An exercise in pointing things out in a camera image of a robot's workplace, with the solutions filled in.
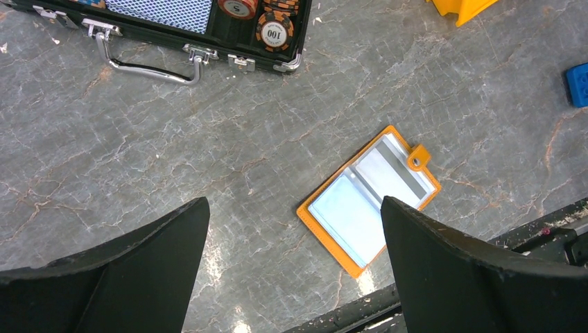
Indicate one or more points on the yellow plastic bin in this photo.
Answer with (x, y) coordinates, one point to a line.
(464, 9)

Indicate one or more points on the orange leather card holder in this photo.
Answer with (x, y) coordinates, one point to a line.
(344, 212)

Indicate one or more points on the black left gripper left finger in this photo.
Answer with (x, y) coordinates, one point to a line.
(141, 281)

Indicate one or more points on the blue playing card deck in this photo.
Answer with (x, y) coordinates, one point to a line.
(188, 15)

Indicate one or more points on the black poker chip case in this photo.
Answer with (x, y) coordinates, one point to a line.
(249, 35)

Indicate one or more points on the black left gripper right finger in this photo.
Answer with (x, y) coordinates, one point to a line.
(468, 285)

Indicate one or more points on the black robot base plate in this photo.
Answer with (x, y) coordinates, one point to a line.
(528, 257)

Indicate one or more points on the blue orange toy truck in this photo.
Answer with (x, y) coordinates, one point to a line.
(577, 82)

